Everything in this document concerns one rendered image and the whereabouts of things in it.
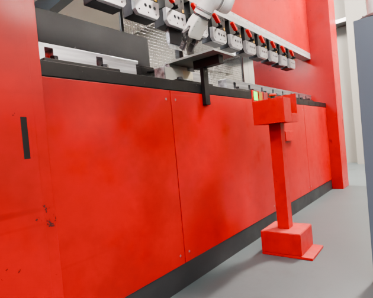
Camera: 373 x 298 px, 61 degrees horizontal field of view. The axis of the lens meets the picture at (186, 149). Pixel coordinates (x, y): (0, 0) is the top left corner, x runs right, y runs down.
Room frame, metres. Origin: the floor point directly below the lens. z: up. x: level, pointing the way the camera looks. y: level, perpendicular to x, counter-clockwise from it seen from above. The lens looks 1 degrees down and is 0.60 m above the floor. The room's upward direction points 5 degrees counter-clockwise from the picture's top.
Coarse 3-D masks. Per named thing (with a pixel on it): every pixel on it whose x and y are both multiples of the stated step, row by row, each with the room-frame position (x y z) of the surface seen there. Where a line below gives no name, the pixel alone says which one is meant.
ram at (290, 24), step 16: (192, 0) 1.69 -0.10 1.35; (240, 0) 2.13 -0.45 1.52; (256, 0) 2.33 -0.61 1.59; (272, 0) 2.57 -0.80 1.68; (288, 0) 2.87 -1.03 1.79; (304, 0) 3.25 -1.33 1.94; (224, 16) 1.95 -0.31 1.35; (240, 16) 2.12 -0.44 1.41; (256, 16) 2.31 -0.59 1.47; (272, 16) 2.55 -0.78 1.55; (288, 16) 2.84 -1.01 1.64; (304, 16) 3.21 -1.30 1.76; (256, 32) 2.29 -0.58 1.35; (272, 32) 2.53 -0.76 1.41; (288, 32) 2.82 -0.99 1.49; (304, 32) 3.18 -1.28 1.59; (288, 48) 2.79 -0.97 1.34; (304, 48) 3.14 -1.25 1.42
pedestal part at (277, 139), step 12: (276, 132) 1.61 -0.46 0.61; (276, 144) 1.61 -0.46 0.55; (276, 156) 1.62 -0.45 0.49; (276, 168) 1.62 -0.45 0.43; (276, 180) 1.62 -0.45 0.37; (288, 180) 1.64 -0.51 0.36; (276, 192) 1.62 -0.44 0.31; (288, 192) 1.63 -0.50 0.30; (276, 204) 1.63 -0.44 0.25; (288, 204) 1.61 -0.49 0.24; (288, 216) 1.60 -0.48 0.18; (288, 228) 1.60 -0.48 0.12
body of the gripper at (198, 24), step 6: (192, 18) 1.46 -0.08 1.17; (198, 18) 1.46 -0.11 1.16; (204, 18) 1.46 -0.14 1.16; (186, 24) 1.48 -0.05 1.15; (192, 24) 1.46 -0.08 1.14; (198, 24) 1.48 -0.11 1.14; (204, 24) 1.50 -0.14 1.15; (192, 30) 1.48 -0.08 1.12; (198, 30) 1.50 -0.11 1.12; (204, 30) 1.53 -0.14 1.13; (192, 36) 1.50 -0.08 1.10; (198, 36) 1.53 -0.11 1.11
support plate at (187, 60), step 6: (210, 48) 1.38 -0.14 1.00; (192, 54) 1.44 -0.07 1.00; (198, 54) 1.42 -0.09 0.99; (204, 54) 1.43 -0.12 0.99; (210, 54) 1.44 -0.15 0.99; (222, 54) 1.46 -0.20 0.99; (228, 54) 1.47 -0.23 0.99; (174, 60) 1.51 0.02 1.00; (180, 60) 1.49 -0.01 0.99; (186, 60) 1.50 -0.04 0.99; (192, 60) 1.51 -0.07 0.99; (186, 66) 1.62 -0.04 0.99; (192, 66) 1.63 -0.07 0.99
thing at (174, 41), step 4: (168, 28) 1.57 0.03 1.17; (168, 32) 1.57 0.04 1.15; (172, 32) 1.59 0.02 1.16; (176, 32) 1.62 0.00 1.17; (180, 32) 1.64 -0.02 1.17; (168, 36) 1.57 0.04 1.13; (172, 36) 1.59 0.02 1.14; (176, 36) 1.61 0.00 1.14; (180, 36) 1.64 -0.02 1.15; (168, 40) 1.58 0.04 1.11; (172, 40) 1.59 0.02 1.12; (176, 40) 1.61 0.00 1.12; (180, 40) 1.64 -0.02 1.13; (172, 44) 1.60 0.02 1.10; (176, 44) 1.61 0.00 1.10; (180, 44) 1.63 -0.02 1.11; (176, 48) 1.62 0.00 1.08
